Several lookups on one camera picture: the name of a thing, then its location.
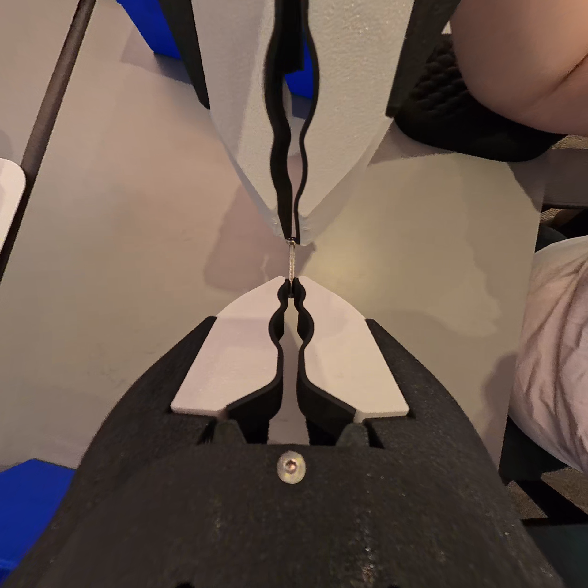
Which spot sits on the steel bolt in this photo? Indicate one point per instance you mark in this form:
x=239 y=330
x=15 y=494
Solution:
x=291 y=262

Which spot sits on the blue plastic bin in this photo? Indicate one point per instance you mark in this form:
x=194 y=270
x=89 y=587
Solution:
x=151 y=27

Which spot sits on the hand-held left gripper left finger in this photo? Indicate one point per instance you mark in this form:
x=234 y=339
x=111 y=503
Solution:
x=234 y=363

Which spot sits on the blue bin with divider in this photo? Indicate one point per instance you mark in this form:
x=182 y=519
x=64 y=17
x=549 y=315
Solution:
x=27 y=505

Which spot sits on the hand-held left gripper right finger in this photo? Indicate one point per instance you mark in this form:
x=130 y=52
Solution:
x=351 y=363

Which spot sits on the white document stand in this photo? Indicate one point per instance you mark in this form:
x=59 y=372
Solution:
x=11 y=202

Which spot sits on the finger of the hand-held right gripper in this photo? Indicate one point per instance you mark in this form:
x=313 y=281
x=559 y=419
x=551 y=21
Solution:
x=234 y=69
x=353 y=69

